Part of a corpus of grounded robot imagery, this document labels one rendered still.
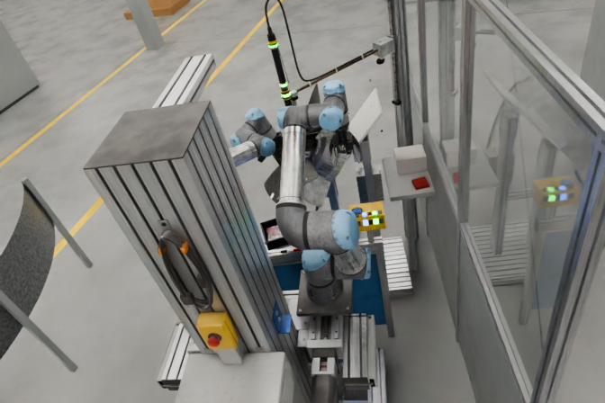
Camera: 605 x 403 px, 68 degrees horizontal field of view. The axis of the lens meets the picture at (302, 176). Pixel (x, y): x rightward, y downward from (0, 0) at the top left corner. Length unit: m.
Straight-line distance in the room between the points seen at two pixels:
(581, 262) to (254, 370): 0.98
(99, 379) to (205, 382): 1.94
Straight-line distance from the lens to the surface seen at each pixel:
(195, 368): 1.62
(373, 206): 2.13
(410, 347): 2.91
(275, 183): 2.51
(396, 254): 3.23
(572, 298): 1.15
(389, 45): 2.44
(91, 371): 3.54
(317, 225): 1.29
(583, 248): 1.03
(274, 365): 1.53
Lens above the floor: 2.53
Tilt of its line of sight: 38 degrees down
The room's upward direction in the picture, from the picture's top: 15 degrees counter-clockwise
